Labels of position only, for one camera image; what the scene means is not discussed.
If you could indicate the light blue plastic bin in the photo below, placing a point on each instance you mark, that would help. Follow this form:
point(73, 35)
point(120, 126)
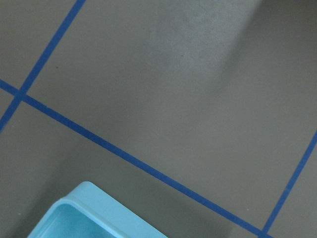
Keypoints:
point(89, 212)

